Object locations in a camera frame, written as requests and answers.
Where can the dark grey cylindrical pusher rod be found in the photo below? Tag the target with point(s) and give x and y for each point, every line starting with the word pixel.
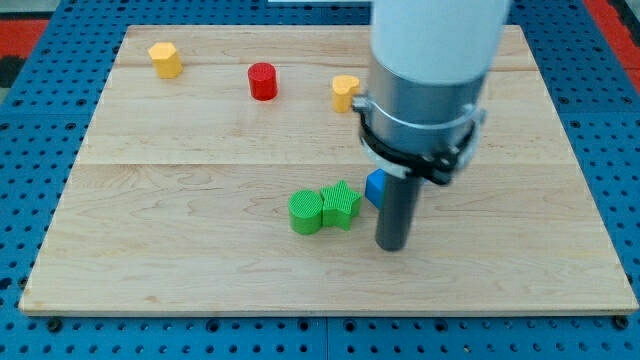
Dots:
pixel 396 211

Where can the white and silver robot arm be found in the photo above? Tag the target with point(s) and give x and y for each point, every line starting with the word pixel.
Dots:
pixel 419 117

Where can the green star block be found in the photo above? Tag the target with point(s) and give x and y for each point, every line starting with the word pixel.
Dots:
pixel 340 205

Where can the green circle block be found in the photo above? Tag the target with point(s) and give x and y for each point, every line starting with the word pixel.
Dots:
pixel 305 212

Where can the blue cube block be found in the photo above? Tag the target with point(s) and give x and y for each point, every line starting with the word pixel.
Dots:
pixel 374 187

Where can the yellow heart block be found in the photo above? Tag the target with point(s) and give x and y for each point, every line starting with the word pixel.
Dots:
pixel 344 87

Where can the light wooden board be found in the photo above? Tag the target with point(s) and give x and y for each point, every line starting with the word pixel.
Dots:
pixel 177 202

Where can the red cylinder block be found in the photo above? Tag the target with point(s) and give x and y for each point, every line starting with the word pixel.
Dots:
pixel 262 79

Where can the yellow hexagon block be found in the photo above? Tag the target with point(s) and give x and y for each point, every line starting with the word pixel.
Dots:
pixel 165 59

